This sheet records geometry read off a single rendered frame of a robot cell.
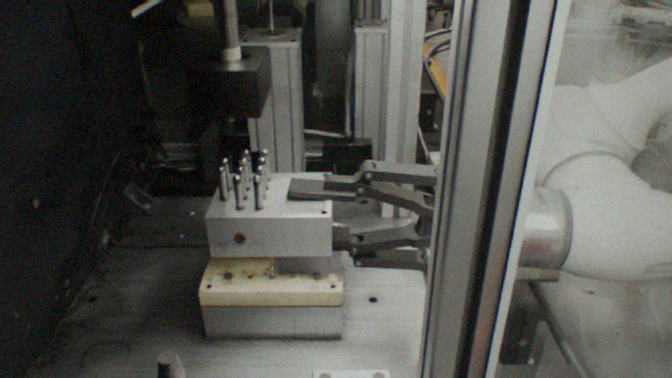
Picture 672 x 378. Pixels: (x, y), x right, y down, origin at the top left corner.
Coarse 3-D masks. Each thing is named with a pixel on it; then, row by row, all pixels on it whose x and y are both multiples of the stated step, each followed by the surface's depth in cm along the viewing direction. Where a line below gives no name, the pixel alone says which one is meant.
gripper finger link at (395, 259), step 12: (372, 252) 61; (384, 252) 61; (396, 252) 61; (408, 252) 61; (420, 252) 61; (360, 264) 60; (372, 264) 60; (384, 264) 60; (396, 264) 60; (408, 264) 60; (420, 264) 60
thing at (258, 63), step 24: (216, 0) 46; (216, 24) 48; (216, 48) 52; (240, 48) 52; (264, 48) 52; (192, 72) 46; (216, 72) 46; (240, 72) 46; (264, 72) 51; (192, 96) 47; (216, 96) 47; (240, 96) 47; (264, 96) 51
